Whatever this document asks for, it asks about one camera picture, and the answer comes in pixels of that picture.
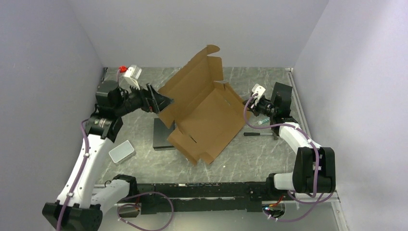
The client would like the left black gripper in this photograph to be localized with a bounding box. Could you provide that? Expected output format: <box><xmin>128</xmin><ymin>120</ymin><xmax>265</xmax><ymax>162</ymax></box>
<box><xmin>114</xmin><ymin>80</ymin><xmax>174</xmax><ymax>116</ymax></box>

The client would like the brown cardboard box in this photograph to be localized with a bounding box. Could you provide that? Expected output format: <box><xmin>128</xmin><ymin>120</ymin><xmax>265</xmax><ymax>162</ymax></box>
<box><xmin>158</xmin><ymin>45</ymin><xmax>245</xmax><ymax>165</ymax></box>

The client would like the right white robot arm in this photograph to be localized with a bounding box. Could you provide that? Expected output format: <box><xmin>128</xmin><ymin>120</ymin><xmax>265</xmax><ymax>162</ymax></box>
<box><xmin>243</xmin><ymin>92</ymin><xmax>336</xmax><ymax>200</ymax></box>

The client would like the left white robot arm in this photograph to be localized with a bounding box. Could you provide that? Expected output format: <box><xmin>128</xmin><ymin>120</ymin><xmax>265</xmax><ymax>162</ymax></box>
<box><xmin>42</xmin><ymin>80</ymin><xmax>173</xmax><ymax>231</ymax></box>

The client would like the black square box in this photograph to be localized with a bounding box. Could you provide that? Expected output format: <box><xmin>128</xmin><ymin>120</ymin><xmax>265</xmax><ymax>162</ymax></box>
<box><xmin>271</xmin><ymin>82</ymin><xmax>293</xmax><ymax>111</ymax></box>

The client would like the white green glue stick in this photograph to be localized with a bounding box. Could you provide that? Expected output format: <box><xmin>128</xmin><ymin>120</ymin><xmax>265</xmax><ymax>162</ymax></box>
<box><xmin>257</xmin><ymin>117</ymin><xmax>270</xmax><ymax>125</ymax></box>

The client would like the black rectangular block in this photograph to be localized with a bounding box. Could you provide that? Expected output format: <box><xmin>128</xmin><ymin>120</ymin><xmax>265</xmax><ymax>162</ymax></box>
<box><xmin>153</xmin><ymin>118</ymin><xmax>176</xmax><ymax>151</ymax></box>

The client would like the silver metal tin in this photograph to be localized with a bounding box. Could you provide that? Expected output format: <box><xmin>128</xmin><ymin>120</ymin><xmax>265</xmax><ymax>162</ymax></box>
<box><xmin>108</xmin><ymin>140</ymin><xmax>136</xmax><ymax>164</ymax></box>

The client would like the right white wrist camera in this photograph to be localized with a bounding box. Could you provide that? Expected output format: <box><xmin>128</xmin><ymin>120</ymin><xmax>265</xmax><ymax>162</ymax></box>
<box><xmin>251</xmin><ymin>84</ymin><xmax>266</xmax><ymax>99</ymax></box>

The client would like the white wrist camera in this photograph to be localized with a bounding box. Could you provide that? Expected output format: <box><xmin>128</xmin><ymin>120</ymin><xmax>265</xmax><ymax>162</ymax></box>
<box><xmin>118</xmin><ymin>65</ymin><xmax>142</xmax><ymax>90</ymax></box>
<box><xmin>251</xmin><ymin>84</ymin><xmax>266</xmax><ymax>99</ymax></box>

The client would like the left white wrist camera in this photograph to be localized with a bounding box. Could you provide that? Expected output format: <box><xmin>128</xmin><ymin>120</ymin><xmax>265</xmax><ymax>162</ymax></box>
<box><xmin>118</xmin><ymin>65</ymin><xmax>142</xmax><ymax>90</ymax></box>

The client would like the black handled claw hammer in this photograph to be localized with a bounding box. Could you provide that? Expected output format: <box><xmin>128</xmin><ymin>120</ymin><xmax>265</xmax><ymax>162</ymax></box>
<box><xmin>243</xmin><ymin>128</ymin><xmax>279</xmax><ymax>140</ymax></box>

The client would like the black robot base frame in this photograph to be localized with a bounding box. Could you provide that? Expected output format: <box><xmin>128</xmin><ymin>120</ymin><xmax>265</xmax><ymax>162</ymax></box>
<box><xmin>119</xmin><ymin>179</ymin><xmax>284</xmax><ymax>215</ymax></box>

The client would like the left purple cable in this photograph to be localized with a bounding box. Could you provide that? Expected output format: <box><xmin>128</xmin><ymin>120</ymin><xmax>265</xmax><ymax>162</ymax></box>
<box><xmin>55</xmin><ymin>118</ymin><xmax>175</xmax><ymax>231</ymax></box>

